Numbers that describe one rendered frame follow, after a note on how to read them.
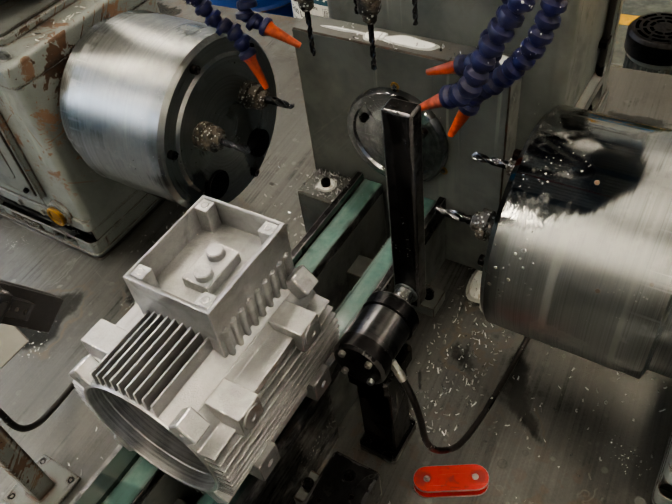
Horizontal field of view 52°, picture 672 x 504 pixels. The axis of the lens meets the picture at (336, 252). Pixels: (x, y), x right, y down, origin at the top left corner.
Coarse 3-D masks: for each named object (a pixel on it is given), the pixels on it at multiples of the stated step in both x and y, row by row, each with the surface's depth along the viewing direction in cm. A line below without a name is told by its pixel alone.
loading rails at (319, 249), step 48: (336, 240) 95; (384, 240) 109; (432, 240) 97; (336, 288) 99; (384, 288) 87; (432, 288) 100; (336, 384) 83; (288, 432) 74; (336, 432) 86; (96, 480) 72; (144, 480) 74; (288, 480) 78
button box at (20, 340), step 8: (0, 328) 71; (8, 328) 72; (16, 328) 72; (0, 336) 71; (8, 336) 72; (16, 336) 72; (24, 336) 73; (0, 344) 71; (8, 344) 72; (16, 344) 72; (24, 344) 73; (0, 352) 71; (8, 352) 72; (16, 352) 72; (0, 360) 71; (8, 360) 72; (0, 368) 71
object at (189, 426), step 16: (304, 272) 68; (288, 288) 69; (304, 288) 68; (80, 368) 63; (80, 384) 65; (176, 416) 60; (192, 416) 59; (176, 432) 59; (192, 432) 58; (128, 448) 73; (224, 496) 67
